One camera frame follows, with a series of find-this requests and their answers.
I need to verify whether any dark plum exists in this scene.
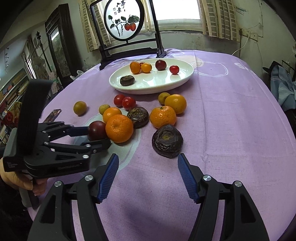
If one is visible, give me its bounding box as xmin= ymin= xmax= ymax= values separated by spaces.
xmin=155 ymin=60 xmax=167 ymax=71
xmin=88 ymin=120 xmax=107 ymax=141

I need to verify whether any green-yellow round fruit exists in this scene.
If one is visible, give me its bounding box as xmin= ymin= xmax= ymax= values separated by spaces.
xmin=73 ymin=101 xmax=87 ymax=116

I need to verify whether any smooth orange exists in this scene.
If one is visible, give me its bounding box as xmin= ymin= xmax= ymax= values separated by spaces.
xmin=140 ymin=63 xmax=152 ymax=73
xmin=165 ymin=94 xmax=187 ymax=114
xmin=102 ymin=107 xmax=122 ymax=123

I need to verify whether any large mandarin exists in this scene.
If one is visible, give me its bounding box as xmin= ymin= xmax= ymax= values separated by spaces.
xmin=105 ymin=114 xmax=134 ymax=144

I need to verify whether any wrinkled passion fruit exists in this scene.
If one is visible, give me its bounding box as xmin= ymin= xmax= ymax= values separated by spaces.
xmin=127 ymin=107 xmax=149 ymax=128
xmin=120 ymin=75 xmax=135 ymax=86
xmin=152 ymin=124 xmax=184 ymax=159

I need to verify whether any small longan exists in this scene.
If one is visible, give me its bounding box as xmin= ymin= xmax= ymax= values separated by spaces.
xmin=98 ymin=104 xmax=110 ymax=115
xmin=158 ymin=92 xmax=170 ymax=105

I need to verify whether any smooth orange front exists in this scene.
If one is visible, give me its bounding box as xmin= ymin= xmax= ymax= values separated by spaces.
xmin=140 ymin=63 xmax=152 ymax=73

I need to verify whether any person's left hand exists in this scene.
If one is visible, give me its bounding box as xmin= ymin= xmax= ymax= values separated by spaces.
xmin=1 ymin=159 xmax=48 ymax=196

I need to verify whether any printed card packet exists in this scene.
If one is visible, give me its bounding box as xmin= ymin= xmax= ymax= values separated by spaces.
xmin=43 ymin=109 xmax=62 ymax=123

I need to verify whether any white plastic bag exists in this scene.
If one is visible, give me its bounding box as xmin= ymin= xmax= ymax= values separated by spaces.
xmin=70 ymin=70 xmax=84 ymax=81

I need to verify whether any dark wooden cabinet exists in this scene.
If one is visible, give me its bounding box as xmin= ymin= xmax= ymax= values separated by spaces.
xmin=45 ymin=4 xmax=82 ymax=87

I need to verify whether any purple tablecloth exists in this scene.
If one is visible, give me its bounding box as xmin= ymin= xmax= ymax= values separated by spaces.
xmin=28 ymin=48 xmax=296 ymax=241

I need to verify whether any left beige curtain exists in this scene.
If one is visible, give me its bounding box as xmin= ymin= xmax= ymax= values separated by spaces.
xmin=78 ymin=0 xmax=111 ymax=52

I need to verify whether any beige curtain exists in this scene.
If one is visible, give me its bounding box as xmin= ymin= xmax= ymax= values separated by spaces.
xmin=78 ymin=0 xmax=111 ymax=52
xmin=199 ymin=0 xmax=240 ymax=42

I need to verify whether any blue clothes pile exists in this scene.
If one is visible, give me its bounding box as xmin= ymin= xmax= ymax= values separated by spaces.
xmin=270 ymin=65 xmax=295 ymax=111

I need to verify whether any right beige curtain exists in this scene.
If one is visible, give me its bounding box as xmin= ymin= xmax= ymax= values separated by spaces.
xmin=199 ymin=0 xmax=240 ymax=42

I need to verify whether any white power cable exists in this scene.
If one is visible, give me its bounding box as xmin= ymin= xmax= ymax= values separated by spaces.
xmin=231 ymin=34 xmax=250 ymax=57

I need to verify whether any wall power socket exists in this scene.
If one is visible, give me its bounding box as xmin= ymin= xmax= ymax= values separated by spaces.
xmin=239 ymin=29 xmax=258 ymax=41

